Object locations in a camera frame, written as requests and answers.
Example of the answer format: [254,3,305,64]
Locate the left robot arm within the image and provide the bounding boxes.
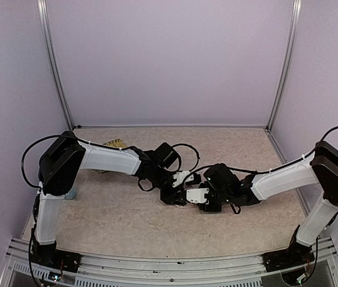
[21,131,191,271]

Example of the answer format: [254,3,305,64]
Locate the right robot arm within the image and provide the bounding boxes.
[185,141,338,272]

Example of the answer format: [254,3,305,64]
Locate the yellow woven bamboo tray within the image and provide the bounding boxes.
[92,139,127,173]

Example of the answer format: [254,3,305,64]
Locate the light blue cup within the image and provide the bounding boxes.
[65,186,77,200]

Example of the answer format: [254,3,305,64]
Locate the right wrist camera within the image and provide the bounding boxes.
[186,188,209,204]

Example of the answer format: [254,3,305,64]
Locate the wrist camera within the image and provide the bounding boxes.
[186,188,209,204]
[172,170,201,188]

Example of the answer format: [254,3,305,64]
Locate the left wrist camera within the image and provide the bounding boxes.
[172,170,201,188]

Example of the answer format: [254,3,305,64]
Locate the black left camera cable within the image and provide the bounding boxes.
[171,143,202,176]

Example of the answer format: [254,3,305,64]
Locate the aluminium front rail frame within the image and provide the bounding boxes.
[0,237,338,286]

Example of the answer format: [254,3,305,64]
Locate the right aluminium corner post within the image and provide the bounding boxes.
[266,0,302,133]

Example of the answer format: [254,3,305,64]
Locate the aluminium corner post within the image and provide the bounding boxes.
[36,0,75,131]
[266,0,302,133]

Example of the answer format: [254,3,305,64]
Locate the left aluminium corner post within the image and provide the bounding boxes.
[36,0,75,131]

